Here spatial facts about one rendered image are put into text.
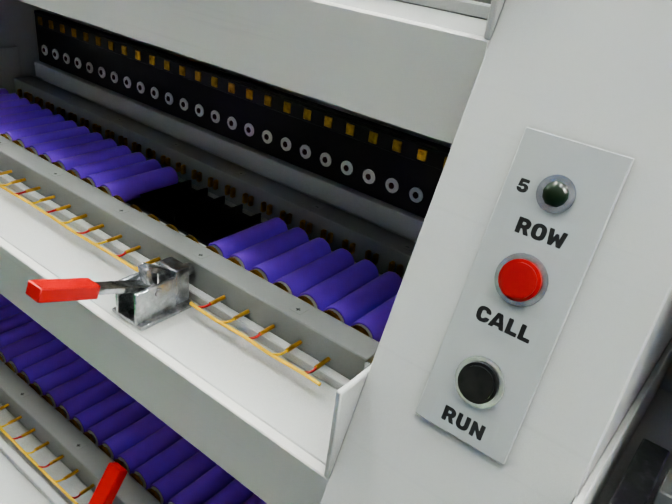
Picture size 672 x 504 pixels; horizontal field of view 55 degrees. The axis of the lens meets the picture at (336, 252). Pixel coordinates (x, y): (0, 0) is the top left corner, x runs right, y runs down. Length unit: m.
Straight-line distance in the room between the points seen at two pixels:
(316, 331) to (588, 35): 0.20
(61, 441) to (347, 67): 0.38
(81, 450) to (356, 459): 0.30
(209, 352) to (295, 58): 0.17
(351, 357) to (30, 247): 0.24
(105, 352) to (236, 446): 0.11
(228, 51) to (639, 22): 0.20
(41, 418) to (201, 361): 0.25
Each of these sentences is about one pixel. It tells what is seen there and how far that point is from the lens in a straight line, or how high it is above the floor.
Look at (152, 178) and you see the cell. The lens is 0.54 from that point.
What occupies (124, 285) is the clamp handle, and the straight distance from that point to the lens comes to 0.38.
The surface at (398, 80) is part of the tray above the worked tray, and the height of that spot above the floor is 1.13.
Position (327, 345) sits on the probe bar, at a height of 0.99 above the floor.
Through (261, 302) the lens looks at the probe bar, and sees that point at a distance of 0.37.
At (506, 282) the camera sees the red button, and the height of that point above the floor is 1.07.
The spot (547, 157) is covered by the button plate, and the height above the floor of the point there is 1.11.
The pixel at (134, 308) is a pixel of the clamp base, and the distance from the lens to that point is 0.39.
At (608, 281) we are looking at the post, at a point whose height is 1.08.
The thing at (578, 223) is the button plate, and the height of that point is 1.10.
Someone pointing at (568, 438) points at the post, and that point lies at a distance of 0.26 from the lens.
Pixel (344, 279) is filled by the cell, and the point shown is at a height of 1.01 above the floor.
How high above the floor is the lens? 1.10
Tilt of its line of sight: 11 degrees down
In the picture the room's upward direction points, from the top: 19 degrees clockwise
